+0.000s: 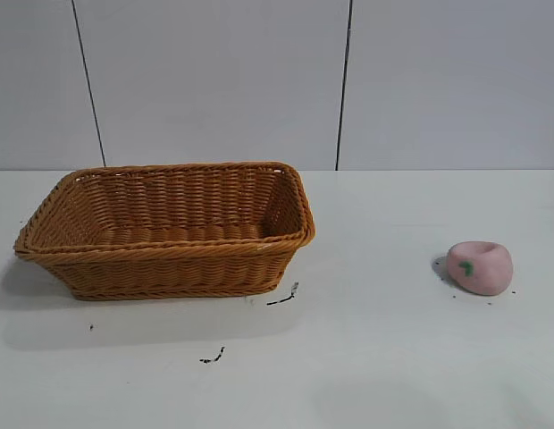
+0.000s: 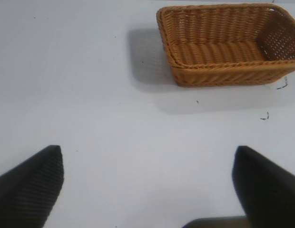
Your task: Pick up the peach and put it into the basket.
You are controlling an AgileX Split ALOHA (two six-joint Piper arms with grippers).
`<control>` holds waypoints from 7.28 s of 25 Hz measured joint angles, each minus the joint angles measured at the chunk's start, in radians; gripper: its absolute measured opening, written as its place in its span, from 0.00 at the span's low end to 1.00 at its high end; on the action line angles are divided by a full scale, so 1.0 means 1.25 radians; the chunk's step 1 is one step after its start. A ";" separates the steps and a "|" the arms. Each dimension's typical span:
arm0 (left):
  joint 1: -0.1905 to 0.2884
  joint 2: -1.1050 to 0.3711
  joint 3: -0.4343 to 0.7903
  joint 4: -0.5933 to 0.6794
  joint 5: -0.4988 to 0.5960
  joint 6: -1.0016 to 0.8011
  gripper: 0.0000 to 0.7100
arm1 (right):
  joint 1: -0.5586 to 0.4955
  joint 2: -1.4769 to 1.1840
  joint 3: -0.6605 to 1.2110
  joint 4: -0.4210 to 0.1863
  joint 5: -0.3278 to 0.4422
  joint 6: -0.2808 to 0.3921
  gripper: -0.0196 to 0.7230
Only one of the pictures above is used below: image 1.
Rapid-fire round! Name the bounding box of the pink foam peach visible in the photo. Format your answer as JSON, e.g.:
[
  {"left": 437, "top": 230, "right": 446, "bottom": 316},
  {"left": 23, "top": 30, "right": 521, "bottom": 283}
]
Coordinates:
[{"left": 446, "top": 240, "right": 514, "bottom": 297}]

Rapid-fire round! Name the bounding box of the brown wicker rectangular basket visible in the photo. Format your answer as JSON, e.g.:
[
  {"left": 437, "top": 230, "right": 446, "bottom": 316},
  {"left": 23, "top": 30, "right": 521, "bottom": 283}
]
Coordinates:
[{"left": 13, "top": 160, "right": 317, "bottom": 301}]

